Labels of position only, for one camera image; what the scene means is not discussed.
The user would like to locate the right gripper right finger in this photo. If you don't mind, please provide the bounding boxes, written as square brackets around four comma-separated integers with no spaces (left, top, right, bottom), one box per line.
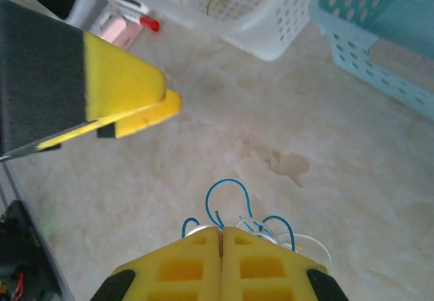
[220,226,350,301]

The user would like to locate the light blue plastic basket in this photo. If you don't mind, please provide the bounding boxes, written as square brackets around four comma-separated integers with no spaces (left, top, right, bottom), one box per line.
[307,0,434,122]

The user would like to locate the pink packaged item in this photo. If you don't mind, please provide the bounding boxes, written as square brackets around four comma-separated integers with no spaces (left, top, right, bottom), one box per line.
[98,15,143,52]

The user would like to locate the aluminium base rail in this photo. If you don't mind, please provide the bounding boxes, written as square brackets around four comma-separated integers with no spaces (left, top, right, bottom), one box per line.
[0,160,76,301]

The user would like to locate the red-capped marker pen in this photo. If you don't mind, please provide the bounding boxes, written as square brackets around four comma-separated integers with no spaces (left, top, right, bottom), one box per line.
[111,2,161,33]

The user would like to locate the pile of coloured rubber bands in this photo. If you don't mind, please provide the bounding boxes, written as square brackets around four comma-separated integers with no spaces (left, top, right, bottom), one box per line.
[181,178,305,254]

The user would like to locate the white plastic basket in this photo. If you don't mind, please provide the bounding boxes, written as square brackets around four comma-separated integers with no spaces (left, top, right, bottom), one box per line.
[113,0,327,62]

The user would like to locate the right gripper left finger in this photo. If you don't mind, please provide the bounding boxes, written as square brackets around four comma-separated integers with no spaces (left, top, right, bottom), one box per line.
[90,226,223,301]

